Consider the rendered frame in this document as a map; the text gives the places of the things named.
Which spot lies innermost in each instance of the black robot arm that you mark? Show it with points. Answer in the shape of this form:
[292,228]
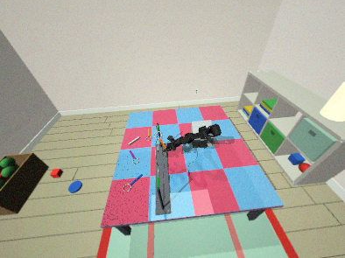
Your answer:
[203,132]

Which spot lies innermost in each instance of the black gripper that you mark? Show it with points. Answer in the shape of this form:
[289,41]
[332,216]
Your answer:
[172,146]

